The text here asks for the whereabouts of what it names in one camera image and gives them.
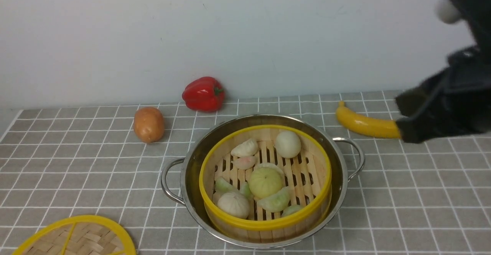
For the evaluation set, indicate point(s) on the yellow-rimmed bamboo steamer basket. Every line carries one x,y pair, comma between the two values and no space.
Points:
308,176

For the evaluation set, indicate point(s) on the white bun with pleats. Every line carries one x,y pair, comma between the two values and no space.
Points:
234,204

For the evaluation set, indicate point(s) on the brown potato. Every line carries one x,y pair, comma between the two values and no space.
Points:
148,124

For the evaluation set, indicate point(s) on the pink-tinted dumpling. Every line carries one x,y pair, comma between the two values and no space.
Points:
244,163

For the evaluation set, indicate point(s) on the white dumpling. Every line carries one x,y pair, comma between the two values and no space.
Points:
247,148

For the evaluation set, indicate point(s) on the light green dumpling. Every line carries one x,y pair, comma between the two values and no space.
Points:
276,202

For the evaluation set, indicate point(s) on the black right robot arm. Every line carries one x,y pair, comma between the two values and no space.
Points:
477,14

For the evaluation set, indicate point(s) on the large pale green bun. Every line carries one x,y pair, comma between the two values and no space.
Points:
264,182

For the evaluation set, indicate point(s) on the white round bun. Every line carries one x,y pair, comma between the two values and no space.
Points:
288,144

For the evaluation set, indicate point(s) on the red bell pepper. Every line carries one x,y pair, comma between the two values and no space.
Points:
205,94

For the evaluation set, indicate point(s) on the grey checked tablecloth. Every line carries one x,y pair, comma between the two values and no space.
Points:
432,198

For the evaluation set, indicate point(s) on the yellow-rimmed woven steamer lid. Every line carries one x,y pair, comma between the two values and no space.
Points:
79,235

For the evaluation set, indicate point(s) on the pale green dumpling edge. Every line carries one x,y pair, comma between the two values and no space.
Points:
291,210

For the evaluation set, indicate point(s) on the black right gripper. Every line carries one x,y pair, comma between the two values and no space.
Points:
453,102

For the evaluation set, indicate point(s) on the yellow banana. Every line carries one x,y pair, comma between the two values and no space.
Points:
363,125

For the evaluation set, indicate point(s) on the small green dumpling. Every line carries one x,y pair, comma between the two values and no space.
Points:
245,191

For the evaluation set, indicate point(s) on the stainless steel pot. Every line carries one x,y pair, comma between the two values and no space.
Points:
180,178

